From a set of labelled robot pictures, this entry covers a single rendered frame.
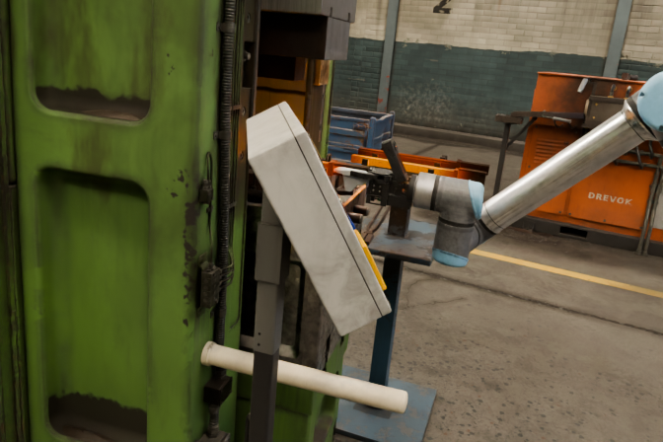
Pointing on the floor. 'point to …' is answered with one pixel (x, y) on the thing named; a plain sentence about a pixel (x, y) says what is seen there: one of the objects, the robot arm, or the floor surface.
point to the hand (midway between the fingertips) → (339, 167)
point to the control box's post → (265, 348)
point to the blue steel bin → (357, 131)
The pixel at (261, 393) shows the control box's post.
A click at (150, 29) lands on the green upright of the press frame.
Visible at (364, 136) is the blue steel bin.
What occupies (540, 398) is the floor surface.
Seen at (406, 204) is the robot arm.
